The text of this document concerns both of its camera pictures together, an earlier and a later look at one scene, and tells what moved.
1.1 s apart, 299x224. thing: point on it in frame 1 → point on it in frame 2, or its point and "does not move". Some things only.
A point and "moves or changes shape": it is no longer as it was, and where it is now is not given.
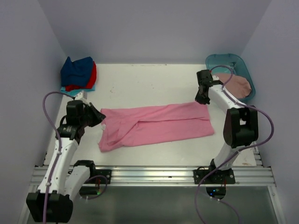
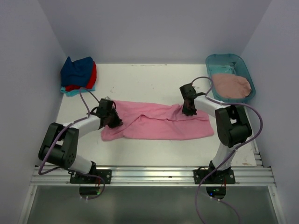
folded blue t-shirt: x=77 y=73 does not move
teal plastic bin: x=235 y=61 does not move
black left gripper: x=98 y=117 → x=117 y=122
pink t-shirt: x=121 y=127 moves or changes shape
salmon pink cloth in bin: x=238 y=87 does not move
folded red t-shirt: x=91 y=82 does not move
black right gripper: x=201 y=101 → x=187 y=113
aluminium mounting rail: x=256 y=176 does not move
